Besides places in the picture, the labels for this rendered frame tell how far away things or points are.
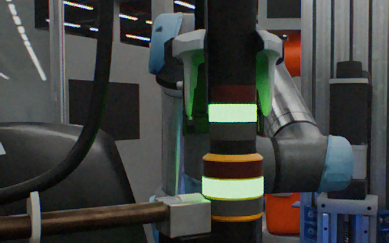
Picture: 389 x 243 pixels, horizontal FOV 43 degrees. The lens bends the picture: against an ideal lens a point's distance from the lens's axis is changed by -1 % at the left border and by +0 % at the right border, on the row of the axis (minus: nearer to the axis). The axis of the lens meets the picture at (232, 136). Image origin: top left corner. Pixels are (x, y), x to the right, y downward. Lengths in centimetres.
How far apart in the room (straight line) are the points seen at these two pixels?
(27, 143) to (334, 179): 38
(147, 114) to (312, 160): 450
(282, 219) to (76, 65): 220
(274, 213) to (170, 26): 348
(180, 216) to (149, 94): 479
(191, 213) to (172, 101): 66
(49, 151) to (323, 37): 93
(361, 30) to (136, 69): 389
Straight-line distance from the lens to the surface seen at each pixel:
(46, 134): 45
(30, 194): 30
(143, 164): 506
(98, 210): 32
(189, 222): 33
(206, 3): 36
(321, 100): 125
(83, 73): 448
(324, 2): 127
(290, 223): 432
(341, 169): 64
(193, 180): 60
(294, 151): 62
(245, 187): 34
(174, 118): 99
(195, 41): 33
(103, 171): 43
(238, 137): 34
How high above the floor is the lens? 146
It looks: 3 degrees down
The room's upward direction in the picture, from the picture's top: straight up
